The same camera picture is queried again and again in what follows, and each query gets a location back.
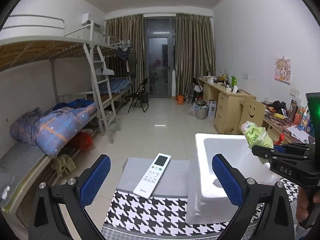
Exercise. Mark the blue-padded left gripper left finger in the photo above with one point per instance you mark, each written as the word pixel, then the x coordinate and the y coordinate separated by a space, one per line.
pixel 82 193

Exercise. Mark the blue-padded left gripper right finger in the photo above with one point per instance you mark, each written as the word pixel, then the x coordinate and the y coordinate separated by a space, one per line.
pixel 240 193

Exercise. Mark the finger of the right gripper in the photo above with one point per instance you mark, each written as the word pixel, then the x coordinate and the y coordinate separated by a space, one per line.
pixel 294 147
pixel 292 158

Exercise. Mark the green plastic bag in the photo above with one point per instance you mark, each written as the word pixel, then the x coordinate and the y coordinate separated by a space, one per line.
pixel 256 135

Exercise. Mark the person's right hand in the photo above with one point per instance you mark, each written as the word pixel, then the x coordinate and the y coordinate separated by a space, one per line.
pixel 302 205

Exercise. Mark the papers on desk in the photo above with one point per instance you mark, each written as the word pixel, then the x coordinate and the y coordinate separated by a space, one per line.
pixel 299 134

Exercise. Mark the wooden desk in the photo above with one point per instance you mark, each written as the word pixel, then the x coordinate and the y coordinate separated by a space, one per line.
pixel 229 112

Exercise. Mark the white styrofoam box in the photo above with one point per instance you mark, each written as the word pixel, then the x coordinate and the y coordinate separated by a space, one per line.
pixel 207 201

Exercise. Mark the wooden smiley chair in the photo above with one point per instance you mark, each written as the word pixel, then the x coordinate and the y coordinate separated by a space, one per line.
pixel 253 111

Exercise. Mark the white remote control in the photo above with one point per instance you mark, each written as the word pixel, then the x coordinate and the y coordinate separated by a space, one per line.
pixel 152 176

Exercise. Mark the white metal bunk bed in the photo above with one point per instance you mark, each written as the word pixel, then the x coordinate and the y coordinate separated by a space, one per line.
pixel 42 71

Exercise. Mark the blue plaid quilt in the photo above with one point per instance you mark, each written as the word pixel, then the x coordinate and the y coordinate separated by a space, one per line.
pixel 52 130

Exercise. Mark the anime girl poster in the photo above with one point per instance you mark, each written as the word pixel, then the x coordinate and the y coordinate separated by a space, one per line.
pixel 283 70

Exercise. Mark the houndstooth table mat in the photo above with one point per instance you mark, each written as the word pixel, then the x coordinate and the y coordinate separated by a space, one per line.
pixel 165 217

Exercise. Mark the black folding chair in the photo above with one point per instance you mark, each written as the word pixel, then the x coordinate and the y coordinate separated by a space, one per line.
pixel 141 96

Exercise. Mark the brown right curtain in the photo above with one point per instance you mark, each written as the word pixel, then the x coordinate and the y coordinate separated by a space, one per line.
pixel 194 54

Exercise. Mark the brown curtain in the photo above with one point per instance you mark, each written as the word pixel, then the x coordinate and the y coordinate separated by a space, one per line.
pixel 194 54
pixel 126 35

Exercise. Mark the glass balcony door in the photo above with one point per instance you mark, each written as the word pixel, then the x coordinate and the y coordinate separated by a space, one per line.
pixel 159 55

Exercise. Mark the brown left curtain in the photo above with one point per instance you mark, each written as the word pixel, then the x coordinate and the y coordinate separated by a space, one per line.
pixel 126 35

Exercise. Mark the white air conditioner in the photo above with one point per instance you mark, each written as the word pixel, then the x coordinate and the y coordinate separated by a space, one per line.
pixel 87 19

